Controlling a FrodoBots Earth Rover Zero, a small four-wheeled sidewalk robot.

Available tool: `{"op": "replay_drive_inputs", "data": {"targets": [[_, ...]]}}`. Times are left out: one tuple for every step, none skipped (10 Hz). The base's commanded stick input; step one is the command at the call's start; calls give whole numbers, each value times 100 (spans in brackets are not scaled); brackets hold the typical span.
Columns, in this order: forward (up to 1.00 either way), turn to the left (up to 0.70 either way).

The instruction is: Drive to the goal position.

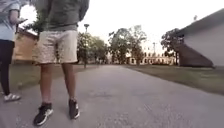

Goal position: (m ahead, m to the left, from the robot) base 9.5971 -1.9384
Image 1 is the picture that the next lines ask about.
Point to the row of distant trees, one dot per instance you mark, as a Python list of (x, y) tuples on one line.
[(121, 43)]

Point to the grey asphalt path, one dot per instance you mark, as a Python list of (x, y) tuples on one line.
[(126, 100)]

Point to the pale distant building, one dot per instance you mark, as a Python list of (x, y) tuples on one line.
[(156, 60)]

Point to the person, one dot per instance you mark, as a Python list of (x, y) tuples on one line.
[(6, 50), (58, 40)]

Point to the tree beside white building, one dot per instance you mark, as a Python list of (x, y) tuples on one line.
[(170, 40)]

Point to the grass strip by white building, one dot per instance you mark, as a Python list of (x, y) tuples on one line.
[(193, 78)]

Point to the grass strip with trees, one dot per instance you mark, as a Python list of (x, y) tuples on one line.
[(26, 75)]

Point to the beige brick building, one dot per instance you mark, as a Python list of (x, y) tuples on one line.
[(23, 48)]

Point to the white building with dark windows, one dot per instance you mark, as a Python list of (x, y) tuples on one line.
[(206, 43)]

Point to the lamp post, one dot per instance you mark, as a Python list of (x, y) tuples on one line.
[(86, 28)]

